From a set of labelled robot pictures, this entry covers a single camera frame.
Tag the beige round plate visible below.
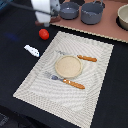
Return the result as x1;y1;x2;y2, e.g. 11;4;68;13
55;55;83;78

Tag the grey frying pan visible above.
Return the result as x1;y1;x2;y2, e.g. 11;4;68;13
59;2;79;20

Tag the brown sausage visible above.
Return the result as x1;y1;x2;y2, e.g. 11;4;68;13
35;16;61;26

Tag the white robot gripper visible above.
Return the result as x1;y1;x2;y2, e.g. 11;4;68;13
31;0;60;27

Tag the red tomato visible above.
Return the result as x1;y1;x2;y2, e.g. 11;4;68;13
39;29;49;40

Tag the knife with wooden handle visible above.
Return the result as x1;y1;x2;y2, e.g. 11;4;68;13
56;50;97;62

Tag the beige bowl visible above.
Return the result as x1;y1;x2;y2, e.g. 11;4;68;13
118;4;128;30

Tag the grey cooking pot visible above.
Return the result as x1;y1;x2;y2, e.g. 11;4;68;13
81;0;104;25

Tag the brown wooden board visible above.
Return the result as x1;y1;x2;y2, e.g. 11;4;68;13
55;0;128;43

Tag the fork with wooden handle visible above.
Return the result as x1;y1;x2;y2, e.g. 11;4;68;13
44;71;85;89

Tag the white woven placemat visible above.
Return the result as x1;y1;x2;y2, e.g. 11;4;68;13
13;31;113;128

